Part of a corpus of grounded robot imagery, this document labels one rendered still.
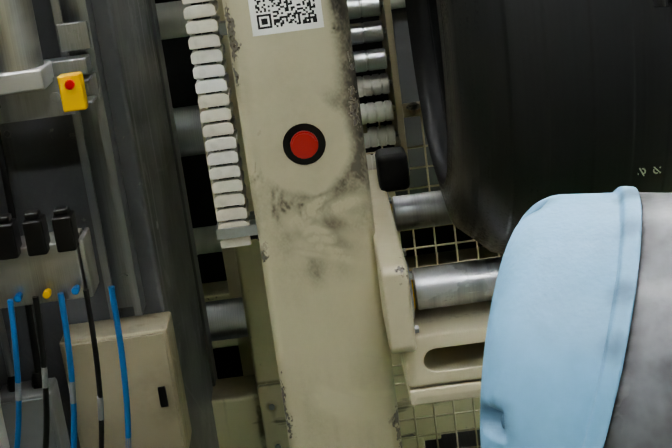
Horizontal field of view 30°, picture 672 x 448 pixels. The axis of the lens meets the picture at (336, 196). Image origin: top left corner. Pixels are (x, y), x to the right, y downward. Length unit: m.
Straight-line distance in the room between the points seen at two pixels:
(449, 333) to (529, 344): 0.93
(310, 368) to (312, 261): 0.13
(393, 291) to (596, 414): 0.91
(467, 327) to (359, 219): 0.17
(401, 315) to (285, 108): 0.25
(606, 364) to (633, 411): 0.02
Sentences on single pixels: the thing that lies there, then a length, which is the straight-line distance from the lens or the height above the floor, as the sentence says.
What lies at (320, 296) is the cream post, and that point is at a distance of 1.40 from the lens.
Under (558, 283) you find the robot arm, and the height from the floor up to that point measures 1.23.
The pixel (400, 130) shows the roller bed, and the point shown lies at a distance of 1.75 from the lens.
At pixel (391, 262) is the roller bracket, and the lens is 1.28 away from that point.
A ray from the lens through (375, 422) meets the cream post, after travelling 1.46.
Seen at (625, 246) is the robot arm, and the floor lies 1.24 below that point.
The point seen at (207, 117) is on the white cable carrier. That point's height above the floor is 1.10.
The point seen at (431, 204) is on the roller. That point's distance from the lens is 1.59.
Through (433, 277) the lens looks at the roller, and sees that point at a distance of 1.33.
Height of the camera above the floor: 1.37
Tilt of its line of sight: 16 degrees down
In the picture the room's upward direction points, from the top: 8 degrees counter-clockwise
